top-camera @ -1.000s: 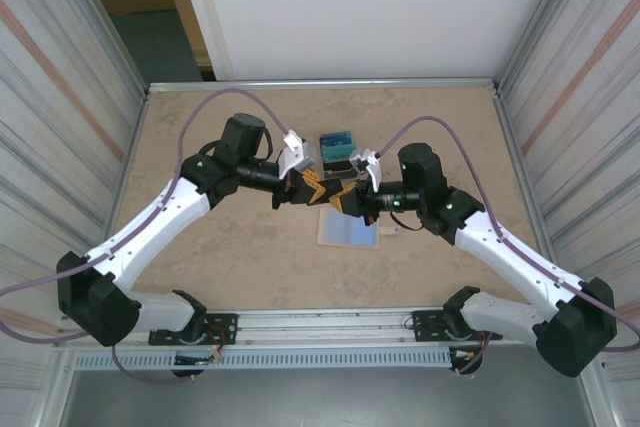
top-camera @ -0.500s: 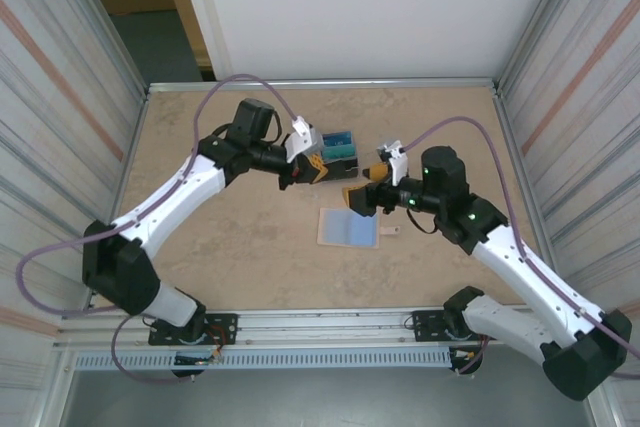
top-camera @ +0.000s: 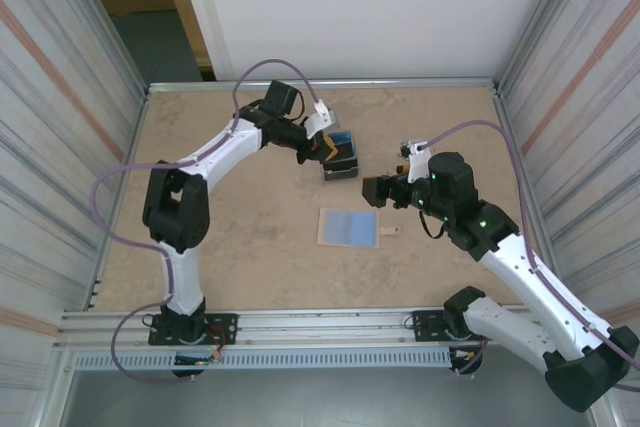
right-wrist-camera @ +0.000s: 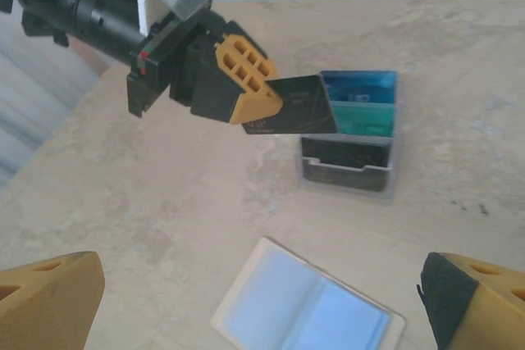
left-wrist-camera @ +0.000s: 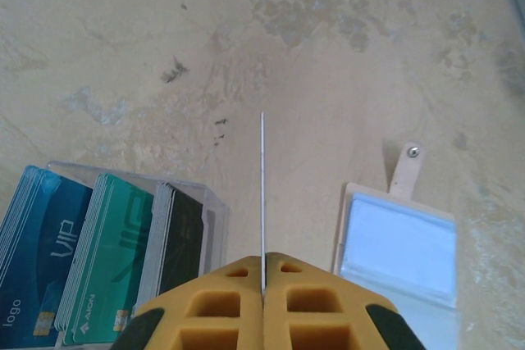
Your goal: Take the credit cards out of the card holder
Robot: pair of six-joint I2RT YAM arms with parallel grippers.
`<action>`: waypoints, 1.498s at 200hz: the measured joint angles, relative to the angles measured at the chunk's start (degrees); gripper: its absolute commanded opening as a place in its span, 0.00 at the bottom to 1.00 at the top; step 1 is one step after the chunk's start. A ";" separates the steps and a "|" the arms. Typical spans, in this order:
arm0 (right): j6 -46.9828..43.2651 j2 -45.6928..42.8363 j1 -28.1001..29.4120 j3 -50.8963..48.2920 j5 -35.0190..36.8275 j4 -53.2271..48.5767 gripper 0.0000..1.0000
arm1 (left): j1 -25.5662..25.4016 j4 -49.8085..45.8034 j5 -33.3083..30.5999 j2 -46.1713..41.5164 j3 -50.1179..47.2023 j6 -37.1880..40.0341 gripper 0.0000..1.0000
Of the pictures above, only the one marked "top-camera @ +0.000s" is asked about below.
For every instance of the blue credit card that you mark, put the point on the blue credit card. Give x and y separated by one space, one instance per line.
346 144

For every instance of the clear plastic card box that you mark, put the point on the clear plastic card box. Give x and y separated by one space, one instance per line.
359 167

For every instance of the beige leather card holder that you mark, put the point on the beige leather card holder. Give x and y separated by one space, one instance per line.
362 227

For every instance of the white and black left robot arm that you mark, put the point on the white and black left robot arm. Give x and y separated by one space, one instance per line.
225 147

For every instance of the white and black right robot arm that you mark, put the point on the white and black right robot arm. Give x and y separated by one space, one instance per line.
535 297

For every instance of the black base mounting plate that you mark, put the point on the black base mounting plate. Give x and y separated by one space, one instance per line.
425 324
225 327

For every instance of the translucent corrugated side panel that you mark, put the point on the translucent corrugated side panel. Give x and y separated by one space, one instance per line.
50 122
590 122

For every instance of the grey metal shelf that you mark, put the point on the grey metal shelf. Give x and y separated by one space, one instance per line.
325 397

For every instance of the small circuit board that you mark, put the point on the small circuit board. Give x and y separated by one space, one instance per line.
195 360

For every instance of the aluminium table frame rail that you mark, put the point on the aluminium table frame rail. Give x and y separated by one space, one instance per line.
400 84

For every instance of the white door frame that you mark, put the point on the white door frame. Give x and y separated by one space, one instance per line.
208 22

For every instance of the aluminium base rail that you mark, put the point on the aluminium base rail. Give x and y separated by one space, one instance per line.
325 321

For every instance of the aluminium frame post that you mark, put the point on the aluminium frame post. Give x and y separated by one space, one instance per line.
537 22
117 47

